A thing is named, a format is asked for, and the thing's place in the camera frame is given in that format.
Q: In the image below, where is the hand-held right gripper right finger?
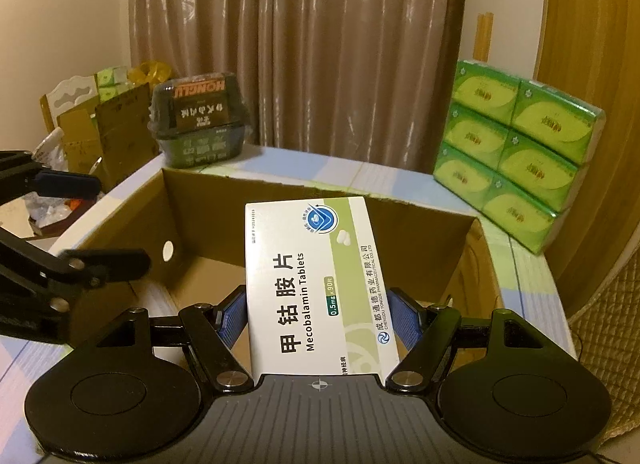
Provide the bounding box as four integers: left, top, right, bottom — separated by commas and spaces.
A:
385, 286, 546, 391

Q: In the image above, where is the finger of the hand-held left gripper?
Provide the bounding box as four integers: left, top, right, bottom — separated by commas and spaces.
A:
0, 150, 103, 205
0, 226, 152, 345

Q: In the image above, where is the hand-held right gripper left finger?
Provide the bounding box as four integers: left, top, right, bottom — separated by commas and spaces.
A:
95, 288, 256, 393

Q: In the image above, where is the white green medicine box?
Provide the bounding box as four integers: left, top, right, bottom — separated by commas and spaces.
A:
244, 196, 403, 378

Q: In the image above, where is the brown cardboard box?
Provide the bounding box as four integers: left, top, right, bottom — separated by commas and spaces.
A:
55, 166, 576, 380

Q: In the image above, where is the black plastic food container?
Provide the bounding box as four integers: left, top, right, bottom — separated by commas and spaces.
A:
150, 71, 251, 169

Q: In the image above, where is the white plastic bag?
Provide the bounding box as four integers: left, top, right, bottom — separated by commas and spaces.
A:
22, 126, 101, 231

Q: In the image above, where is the small brown cardboard carton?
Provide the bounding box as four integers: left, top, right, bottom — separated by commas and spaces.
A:
57, 84, 157, 182

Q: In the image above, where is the white cutout cardboard piece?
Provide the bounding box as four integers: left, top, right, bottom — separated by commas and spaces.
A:
40, 74, 99, 119

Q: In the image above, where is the green tissue box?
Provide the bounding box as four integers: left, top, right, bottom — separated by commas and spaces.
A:
97, 66, 133, 100

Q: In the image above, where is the yellow plastic bag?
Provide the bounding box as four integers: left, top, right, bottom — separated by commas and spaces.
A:
127, 61, 173, 94

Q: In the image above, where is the stack of green tissue packs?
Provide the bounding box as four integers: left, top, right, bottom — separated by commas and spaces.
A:
432, 60, 607, 257

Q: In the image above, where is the quilted beige cushion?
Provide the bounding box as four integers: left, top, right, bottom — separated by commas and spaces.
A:
567, 271, 640, 447

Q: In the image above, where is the brown curtain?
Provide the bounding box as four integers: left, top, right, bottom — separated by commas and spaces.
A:
127, 0, 468, 177

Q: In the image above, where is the wooden strip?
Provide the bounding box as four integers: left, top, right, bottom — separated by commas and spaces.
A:
472, 12, 496, 65

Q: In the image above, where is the wooden board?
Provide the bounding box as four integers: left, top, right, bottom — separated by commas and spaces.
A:
535, 0, 640, 295

